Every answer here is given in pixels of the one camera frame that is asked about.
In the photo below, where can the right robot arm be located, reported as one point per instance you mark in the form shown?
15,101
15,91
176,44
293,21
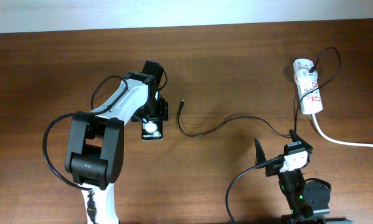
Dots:
308,199

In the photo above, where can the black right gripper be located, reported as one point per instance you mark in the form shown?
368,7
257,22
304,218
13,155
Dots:
296,139

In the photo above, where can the white USB wall adapter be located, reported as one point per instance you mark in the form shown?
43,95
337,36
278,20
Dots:
302,75

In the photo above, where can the white power strip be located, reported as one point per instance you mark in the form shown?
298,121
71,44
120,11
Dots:
308,92

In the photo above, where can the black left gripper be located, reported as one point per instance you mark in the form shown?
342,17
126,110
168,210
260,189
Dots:
162,112

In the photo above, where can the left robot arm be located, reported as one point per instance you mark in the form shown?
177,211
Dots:
95,150

